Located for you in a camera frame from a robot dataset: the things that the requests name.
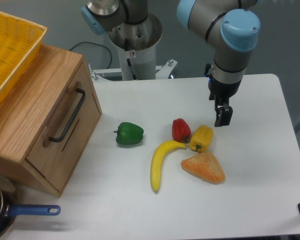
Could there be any yellow banana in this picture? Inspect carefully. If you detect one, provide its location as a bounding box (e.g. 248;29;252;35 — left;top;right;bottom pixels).
150;140;187;194

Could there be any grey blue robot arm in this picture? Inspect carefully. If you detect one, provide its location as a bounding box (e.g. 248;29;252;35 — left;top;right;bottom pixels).
81;0;261;127

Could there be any green bell pepper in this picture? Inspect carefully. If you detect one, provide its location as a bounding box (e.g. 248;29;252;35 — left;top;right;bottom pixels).
114;122;144;146

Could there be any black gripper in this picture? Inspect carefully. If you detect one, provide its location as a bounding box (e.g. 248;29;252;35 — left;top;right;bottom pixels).
205;63;241;127

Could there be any yellow plastic basket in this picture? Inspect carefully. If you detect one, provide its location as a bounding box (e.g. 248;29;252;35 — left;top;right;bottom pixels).
0;11;48;104

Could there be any yellow bell pepper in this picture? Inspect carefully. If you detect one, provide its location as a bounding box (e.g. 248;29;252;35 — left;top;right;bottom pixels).
189;125;214;153

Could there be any wooden drawer cabinet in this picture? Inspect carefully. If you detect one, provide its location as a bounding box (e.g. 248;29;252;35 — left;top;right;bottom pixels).
0;45;90;195

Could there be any red bell pepper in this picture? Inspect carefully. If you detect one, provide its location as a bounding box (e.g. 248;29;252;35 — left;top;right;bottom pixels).
171;118;191;143

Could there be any wooden top drawer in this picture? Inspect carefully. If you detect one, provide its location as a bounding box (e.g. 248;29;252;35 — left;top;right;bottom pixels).
26;62;102;197

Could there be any orange bread wedge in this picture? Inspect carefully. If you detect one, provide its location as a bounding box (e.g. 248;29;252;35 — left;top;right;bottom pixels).
180;152;226;184

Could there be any blue handled saucepan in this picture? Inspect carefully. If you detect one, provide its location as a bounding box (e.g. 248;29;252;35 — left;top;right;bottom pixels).
0;177;61;237

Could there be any black cable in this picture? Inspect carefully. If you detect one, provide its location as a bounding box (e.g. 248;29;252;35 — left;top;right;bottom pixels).
68;41;113;70

